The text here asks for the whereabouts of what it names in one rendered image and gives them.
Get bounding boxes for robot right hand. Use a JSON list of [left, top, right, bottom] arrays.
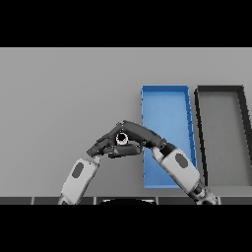
[[107, 119, 177, 159]]

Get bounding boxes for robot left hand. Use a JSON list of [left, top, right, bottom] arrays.
[[86, 130, 119, 158]]

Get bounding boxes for blue pipe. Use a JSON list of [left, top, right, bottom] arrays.
[[116, 132, 130, 146]]

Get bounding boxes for blue bin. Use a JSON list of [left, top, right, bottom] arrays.
[[140, 84, 199, 189]]

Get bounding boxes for dark grey bin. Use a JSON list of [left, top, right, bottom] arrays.
[[193, 85, 252, 188]]

